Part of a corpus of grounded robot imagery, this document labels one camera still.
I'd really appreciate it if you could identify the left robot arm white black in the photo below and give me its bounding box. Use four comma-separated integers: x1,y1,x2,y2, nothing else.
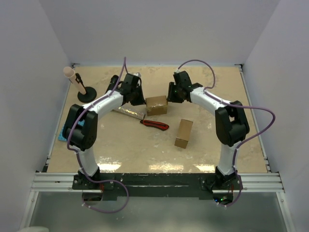
62,72,145,189

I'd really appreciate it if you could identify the beige microphone on stand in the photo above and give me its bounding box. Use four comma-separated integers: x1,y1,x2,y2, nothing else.
63,66,86,95

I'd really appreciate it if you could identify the silver glitter microphone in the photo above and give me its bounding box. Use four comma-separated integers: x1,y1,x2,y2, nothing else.
114,107,145,120

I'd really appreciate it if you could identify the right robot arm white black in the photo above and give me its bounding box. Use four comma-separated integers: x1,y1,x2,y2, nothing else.
168,71,250,190

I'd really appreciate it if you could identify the red black utility knife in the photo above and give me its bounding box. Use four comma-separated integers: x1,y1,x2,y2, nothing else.
140,119,169,131

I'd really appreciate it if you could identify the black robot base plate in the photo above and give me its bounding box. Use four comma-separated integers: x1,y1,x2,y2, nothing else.
72,173,242,202

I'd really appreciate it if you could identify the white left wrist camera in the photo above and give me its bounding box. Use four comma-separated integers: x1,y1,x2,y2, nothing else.
131,72,141,78

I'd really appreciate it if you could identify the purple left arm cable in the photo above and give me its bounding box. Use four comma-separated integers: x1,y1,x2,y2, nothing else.
66,57,128,214

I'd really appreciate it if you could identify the taped cardboard box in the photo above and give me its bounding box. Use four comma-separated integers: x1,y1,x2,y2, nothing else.
146,96,168,116

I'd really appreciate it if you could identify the blue studded building plate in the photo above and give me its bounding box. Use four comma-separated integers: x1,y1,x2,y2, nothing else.
58,120,84,142

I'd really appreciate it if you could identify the small cardboard box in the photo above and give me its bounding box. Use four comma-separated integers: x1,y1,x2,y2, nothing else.
174,119,193,149

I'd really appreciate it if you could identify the aluminium frame rail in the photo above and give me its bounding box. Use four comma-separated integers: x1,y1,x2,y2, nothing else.
30,173,284,192

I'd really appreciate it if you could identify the black microphone orange end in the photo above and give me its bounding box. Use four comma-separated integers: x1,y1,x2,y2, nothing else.
105,75,119,93

